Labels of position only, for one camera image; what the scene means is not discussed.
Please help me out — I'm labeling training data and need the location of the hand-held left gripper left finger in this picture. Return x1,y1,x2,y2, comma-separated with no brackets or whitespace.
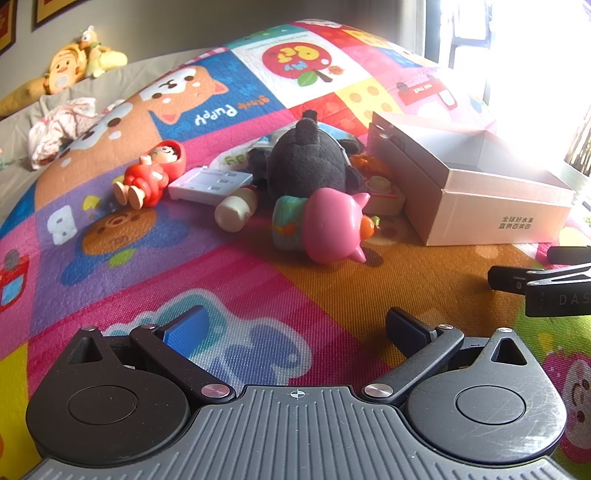
59,305,237,406

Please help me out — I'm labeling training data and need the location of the pink cardboard box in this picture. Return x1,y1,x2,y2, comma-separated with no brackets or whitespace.
367,111,577,247

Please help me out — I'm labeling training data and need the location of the large framed wall picture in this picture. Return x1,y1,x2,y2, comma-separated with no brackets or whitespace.
0,0,18,54

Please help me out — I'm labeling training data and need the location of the dark window frame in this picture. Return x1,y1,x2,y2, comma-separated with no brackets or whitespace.
434,0,591,176

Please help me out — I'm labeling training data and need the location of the colourful cartoon play mat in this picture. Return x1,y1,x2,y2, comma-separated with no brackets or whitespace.
0,18,591,480

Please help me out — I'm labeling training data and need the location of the white plastic case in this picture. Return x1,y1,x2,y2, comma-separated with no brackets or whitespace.
167,166,254,206

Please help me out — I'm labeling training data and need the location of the yellow plush pillow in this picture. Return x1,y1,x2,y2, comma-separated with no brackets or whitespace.
0,76,47,118

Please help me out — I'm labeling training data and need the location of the crumpled white pink cloth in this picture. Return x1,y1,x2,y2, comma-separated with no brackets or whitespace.
28,97,100,171

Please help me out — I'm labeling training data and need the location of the white toy milk bottle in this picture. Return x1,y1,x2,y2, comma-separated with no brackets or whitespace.
215,185,259,232

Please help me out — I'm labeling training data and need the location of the yellow duck plush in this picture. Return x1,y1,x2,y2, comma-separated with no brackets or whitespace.
76,25,127,79

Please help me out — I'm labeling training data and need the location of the black plush toy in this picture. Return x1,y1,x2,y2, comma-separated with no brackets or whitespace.
247,110,365,200

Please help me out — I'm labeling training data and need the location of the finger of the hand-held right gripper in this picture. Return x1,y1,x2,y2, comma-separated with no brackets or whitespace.
547,247,591,265
488,262,591,296

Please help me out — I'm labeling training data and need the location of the cream and orange toy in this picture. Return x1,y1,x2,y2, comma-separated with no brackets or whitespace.
362,175,407,217

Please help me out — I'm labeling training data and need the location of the red hooded doll keychain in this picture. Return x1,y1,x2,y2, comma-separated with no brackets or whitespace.
113,140,188,210

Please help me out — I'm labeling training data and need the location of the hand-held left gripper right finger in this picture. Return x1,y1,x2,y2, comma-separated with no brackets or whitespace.
362,307,533,408

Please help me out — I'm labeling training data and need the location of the pink pig toy figure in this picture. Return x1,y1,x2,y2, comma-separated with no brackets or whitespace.
271,187,382,265

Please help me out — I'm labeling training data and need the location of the blue wipes packet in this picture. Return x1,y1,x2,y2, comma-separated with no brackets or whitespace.
318,122,365,153

